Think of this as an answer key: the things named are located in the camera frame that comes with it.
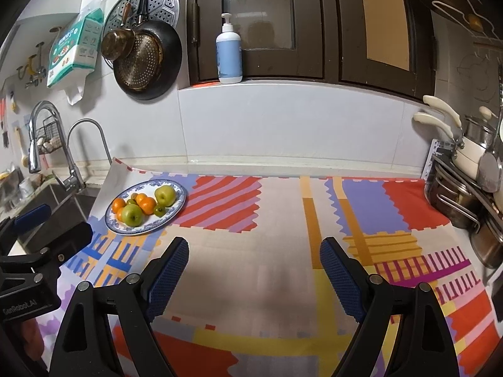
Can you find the small copper pot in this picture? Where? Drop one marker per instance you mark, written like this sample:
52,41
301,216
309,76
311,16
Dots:
116,43

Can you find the tall chrome faucet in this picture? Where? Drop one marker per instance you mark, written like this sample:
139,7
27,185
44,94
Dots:
34,157

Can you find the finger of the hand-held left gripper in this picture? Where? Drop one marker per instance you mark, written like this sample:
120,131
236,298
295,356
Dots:
33,216
74,237

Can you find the blue pump bottle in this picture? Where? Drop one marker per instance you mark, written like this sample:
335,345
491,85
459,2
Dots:
229,53

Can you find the steel sink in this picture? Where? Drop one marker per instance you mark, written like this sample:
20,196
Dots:
74,204

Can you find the dark brown window frame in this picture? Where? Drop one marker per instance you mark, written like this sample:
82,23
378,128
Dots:
349,27
196,47

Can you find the green and white box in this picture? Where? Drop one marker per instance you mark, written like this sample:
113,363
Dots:
74,47

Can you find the small green tomato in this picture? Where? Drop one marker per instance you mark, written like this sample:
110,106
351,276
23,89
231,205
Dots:
159,211

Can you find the colourful patterned tablecloth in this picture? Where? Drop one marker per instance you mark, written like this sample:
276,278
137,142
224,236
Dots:
255,275

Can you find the chrome gooseneck faucet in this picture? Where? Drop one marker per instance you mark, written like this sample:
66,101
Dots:
74,176

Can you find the perforated metal steamer plate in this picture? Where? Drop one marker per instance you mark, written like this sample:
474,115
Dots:
161,0

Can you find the orange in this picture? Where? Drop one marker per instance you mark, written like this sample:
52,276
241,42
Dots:
119,217
118,205
147,205
140,196

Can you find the metal wall tap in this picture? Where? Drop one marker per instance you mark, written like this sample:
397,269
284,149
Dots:
35,72

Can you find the kitchen pot rack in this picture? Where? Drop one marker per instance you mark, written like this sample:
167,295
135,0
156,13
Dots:
432,149

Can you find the white cup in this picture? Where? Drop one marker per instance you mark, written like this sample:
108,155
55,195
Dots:
26,187

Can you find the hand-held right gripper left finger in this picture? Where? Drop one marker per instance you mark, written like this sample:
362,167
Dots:
167,279

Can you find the copper strainer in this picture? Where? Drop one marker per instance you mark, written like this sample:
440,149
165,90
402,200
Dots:
141,63

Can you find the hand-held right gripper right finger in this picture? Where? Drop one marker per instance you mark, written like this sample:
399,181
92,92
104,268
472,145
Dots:
340,279

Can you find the steel pot with lid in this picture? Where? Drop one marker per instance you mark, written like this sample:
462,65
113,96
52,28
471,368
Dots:
477,131

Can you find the cream saucepan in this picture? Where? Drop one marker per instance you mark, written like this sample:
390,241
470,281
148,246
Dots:
430,121
442,106

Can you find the green apple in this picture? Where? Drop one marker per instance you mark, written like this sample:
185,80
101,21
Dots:
165,195
131,215

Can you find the blue rimmed white plate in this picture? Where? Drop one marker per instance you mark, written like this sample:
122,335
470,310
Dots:
177,198

